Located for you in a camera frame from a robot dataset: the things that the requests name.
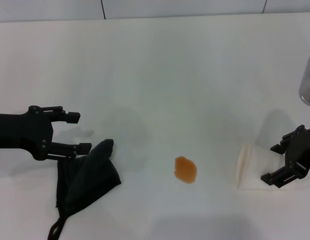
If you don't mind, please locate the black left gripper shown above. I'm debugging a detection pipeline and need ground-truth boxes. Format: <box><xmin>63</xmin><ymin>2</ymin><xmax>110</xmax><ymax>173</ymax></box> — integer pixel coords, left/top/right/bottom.
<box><xmin>0</xmin><ymin>105</ymin><xmax>92</xmax><ymax>161</ymax></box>

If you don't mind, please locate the dark rag with loop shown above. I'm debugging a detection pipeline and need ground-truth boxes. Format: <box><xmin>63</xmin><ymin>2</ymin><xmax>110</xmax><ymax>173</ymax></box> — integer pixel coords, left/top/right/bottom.
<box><xmin>47</xmin><ymin>138</ymin><xmax>122</xmax><ymax>240</ymax></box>

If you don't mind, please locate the white paper cup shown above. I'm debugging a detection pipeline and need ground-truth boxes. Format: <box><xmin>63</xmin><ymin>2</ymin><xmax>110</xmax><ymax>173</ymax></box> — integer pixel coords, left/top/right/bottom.
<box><xmin>236</xmin><ymin>143</ymin><xmax>287</xmax><ymax>191</ymax></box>

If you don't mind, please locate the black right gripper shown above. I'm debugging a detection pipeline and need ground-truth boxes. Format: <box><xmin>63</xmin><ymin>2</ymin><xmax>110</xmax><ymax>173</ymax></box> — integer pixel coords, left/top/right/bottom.
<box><xmin>260</xmin><ymin>124</ymin><xmax>310</xmax><ymax>188</ymax></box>

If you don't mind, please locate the orange-brown liquid stain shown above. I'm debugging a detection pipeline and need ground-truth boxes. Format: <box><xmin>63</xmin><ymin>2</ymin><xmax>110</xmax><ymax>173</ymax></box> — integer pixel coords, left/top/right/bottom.
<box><xmin>174</xmin><ymin>156</ymin><xmax>198</xmax><ymax>185</ymax></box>

